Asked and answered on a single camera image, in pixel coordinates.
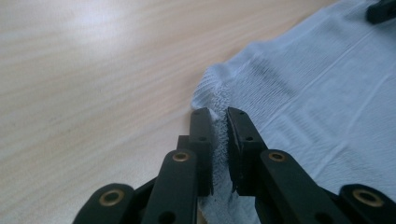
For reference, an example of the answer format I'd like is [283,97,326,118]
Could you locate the light blue-grey towel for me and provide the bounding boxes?
[190,0,396,224]

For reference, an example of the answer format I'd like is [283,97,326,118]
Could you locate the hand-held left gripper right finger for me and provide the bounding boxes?
[226,106,269,197]

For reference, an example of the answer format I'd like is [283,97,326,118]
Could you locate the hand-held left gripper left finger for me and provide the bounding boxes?
[177,106,215,197]

